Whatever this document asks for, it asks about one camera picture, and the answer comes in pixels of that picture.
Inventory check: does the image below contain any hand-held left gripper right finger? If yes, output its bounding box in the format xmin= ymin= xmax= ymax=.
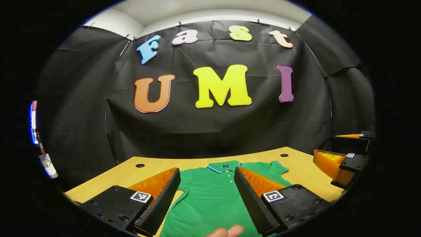
xmin=234 ymin=166 xmax=333 ymax=236

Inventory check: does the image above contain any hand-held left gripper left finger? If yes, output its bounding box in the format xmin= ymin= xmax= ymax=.
xmin=75 ymin=167 xmax=181 ymax=237

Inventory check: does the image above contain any green T-shirt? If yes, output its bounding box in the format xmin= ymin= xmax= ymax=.
xmin=160 ymin=160 xmax=293 ymax=237

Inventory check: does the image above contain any black backdrop cloth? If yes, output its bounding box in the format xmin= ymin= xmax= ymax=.
xmin=36 ymin=15 xmax=377 ymax=191

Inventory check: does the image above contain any white plastic object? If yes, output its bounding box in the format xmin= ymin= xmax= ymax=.
xmin=39 ymin=153 xmax=59 ymax=179

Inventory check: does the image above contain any bright screen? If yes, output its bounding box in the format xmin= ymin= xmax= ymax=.
xmin=29 ymin=100 xmax=38 ymax=145

